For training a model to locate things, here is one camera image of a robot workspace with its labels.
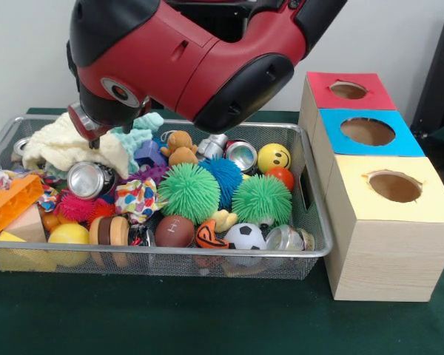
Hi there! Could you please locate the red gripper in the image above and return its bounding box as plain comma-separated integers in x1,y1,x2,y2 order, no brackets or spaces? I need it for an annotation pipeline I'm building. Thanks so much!
67,104,110,143

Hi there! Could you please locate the cream knitted cloth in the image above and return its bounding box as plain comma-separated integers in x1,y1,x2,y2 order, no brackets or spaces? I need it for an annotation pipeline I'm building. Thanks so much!
22,112,130,178

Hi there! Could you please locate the mint green cloth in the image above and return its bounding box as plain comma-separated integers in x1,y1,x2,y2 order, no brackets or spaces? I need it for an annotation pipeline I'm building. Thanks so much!
107,112,165,175

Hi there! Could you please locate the clear mesh bin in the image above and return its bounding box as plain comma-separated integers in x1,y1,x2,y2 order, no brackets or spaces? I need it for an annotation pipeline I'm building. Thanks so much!
0,113,334,280

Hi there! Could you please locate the wooden box with three holes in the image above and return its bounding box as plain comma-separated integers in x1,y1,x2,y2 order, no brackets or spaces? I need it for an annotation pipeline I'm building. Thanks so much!
299,71,444,302

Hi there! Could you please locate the shiny silver can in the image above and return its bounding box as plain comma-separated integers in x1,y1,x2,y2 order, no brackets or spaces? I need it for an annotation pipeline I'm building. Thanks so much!
67,161,115,200

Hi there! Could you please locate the crushed silver can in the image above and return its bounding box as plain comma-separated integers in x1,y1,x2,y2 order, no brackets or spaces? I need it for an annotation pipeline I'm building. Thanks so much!
13,137,32,160

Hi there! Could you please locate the pink spiky ball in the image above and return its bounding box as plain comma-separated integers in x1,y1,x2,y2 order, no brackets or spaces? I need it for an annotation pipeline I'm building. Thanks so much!
58,192,97,223

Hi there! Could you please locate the colourful patterned cloth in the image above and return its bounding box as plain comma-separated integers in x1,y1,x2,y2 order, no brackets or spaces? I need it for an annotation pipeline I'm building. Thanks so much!
115,179,160,224

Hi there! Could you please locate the brown teddy bear toy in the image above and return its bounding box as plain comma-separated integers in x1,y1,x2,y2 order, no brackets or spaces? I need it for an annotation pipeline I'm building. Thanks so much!
161,131,201,167

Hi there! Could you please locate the orange toy brick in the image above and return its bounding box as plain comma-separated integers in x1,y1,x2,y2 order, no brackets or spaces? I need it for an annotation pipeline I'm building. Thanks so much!
0,175,45,241

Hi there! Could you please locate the yellow tennis ball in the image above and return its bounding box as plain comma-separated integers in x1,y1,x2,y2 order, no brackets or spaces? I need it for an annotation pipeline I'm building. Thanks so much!
49,223,92,267

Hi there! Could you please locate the green furry googly-eyed toy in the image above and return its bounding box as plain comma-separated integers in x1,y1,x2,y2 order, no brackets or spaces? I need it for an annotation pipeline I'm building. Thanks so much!
158,163,221,225

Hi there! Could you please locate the brown toy football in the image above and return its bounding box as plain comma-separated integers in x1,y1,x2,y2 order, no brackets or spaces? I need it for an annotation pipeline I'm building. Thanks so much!
155,215,195,248

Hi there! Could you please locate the large blue spiky ball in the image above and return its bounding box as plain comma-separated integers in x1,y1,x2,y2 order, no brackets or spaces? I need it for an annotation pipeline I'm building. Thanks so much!
200,158,243,210

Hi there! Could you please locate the red-rimmed silver can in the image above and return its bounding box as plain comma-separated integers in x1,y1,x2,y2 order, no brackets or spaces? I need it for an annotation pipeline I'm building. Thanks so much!
225,139,258,172

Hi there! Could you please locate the yellow duck toy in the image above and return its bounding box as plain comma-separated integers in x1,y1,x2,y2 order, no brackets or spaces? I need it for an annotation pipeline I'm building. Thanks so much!
211,210,239,234

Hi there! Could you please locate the green spiky ball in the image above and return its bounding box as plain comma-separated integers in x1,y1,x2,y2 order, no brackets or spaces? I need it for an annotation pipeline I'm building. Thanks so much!
232,175,293,227

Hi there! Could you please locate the yellow smiley ball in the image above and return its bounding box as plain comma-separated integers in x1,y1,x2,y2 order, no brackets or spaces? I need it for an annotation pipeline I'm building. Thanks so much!
257,143,292,174

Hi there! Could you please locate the small soccer ball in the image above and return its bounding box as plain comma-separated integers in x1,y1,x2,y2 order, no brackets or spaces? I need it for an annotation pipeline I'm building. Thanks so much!
223,223,266,251

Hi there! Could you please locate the small red ball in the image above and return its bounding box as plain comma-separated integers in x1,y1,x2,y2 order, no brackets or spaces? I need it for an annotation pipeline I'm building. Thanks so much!
266,166,295,192

